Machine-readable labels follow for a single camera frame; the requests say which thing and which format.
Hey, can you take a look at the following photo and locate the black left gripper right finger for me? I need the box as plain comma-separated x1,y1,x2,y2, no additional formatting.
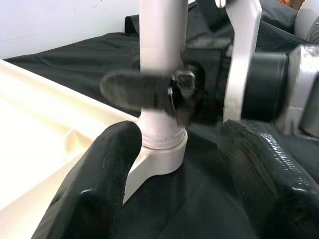
219,119,319,239

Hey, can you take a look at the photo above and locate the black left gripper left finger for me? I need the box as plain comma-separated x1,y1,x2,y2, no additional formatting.
31,120,143,239

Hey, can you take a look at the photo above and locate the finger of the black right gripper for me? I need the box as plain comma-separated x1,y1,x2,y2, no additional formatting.
99,71,175,113

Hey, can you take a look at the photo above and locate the white plastic table leg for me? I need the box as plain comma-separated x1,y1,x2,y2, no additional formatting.
138,0,189,151

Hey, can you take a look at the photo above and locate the white plastic table top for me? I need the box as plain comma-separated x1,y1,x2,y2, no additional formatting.
0,59,189,220

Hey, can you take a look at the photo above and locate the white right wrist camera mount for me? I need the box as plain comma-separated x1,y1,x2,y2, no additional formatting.
214,0,263,120

